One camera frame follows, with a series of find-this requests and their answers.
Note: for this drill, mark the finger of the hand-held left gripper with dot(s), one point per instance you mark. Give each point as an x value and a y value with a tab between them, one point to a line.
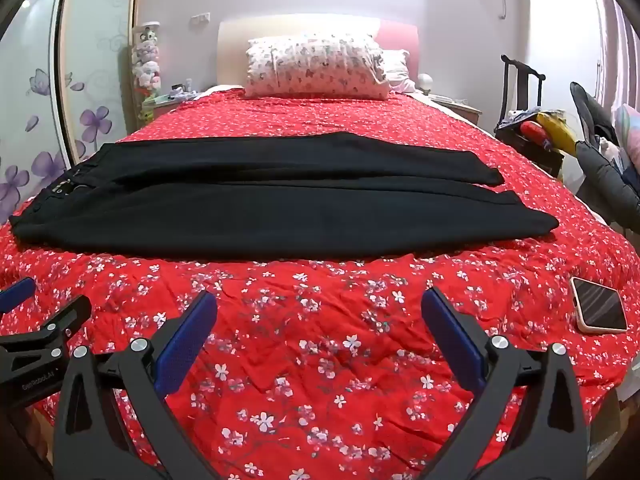
15	294
55	332

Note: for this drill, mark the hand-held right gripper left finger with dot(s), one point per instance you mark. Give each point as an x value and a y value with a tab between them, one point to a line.
186	340

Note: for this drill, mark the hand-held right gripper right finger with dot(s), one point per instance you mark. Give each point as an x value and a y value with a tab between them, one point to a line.
452	340

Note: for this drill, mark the black pants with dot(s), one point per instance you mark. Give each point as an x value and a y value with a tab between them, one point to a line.
280	210

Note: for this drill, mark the red floral bedspread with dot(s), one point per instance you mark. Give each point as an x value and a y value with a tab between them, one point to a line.
320	360

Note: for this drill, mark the smartphone with pink case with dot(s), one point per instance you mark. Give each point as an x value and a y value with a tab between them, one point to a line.
598	305

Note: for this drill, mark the black wooden chair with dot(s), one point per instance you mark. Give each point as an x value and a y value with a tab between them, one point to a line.
515	135

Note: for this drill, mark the grey padded jacket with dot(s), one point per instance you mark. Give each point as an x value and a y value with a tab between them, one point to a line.
605	180

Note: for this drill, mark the red bag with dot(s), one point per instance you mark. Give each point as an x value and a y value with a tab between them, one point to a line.
534	134

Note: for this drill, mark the floral sliding door wardrobe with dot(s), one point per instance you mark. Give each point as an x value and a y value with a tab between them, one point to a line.
90	85

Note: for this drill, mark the yellow bag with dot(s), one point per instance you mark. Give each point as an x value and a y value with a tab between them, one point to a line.
557	132

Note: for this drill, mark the white nightstand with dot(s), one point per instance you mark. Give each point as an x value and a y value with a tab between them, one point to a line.
460	107

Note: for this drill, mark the cluttered nightstand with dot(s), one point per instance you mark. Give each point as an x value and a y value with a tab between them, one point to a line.
165	102

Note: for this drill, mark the white round lamp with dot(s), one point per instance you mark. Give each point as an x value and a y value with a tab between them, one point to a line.
425	81

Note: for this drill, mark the stack of plush toys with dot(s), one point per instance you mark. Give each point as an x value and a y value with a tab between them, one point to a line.
146	65

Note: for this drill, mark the pale pink pillow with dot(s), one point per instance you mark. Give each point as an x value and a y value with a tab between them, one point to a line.
397	67

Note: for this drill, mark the cream and pink headboard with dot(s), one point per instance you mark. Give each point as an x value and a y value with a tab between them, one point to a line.
232	55

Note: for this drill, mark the white printed pillow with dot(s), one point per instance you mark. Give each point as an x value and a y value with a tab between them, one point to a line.
315	67

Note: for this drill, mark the pink curtain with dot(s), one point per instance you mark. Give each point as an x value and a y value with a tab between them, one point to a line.
620	45

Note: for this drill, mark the white wall socket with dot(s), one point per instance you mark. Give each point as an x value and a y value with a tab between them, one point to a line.
198	18

